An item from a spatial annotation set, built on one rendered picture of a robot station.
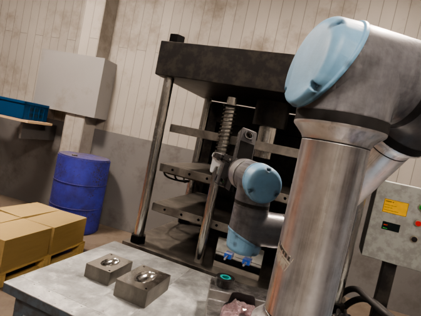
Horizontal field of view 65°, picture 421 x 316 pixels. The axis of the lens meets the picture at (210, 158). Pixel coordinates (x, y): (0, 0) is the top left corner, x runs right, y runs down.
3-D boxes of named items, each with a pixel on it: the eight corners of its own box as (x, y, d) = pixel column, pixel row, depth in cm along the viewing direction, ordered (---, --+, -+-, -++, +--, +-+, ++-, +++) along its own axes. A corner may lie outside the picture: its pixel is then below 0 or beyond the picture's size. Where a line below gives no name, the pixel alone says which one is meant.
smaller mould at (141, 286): (144, 308, 128) (147, 291, 128) (113, 294, 133) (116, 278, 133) (168, 289, 147) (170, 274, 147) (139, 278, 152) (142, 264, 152)
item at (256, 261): (257, 281, 181) (264, 251, 180) (212, 265, 190) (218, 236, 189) (272, 256, 228) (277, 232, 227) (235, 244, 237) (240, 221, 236)
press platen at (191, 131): (357, 170, 168) (359, 161, 168) (168, 131, 205) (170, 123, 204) (349, 168, 234) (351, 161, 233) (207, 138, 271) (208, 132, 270)
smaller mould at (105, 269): (108, 286, 140) (110, 273, 139) (83, 276, 144) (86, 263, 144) (130, 273, 156) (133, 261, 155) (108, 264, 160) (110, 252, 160)
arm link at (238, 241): (279, 263, 68) (291, 211, 68) (228, 256, 66) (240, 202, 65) (266, 248, 76) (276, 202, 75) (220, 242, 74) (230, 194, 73)
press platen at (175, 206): (335, 266, 168) (337, 257, 168) (151, 209, 205) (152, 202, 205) (333, 236, 238) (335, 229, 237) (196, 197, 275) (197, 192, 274)
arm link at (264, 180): (242, 205, 63) (251, 162, 63) (228, 193, 74) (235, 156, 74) (279, 211, 65) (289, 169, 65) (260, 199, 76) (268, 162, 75)
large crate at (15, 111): (47, 122, 451) (50, 106, 450) (22, 119, 409) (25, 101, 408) (13, 115, 465) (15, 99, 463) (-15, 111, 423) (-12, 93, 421)
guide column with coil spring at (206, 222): (189, 320, 190) (235, 97, 182) (181, 316, 192) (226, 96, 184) (193, 315, 195) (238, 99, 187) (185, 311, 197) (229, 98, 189)
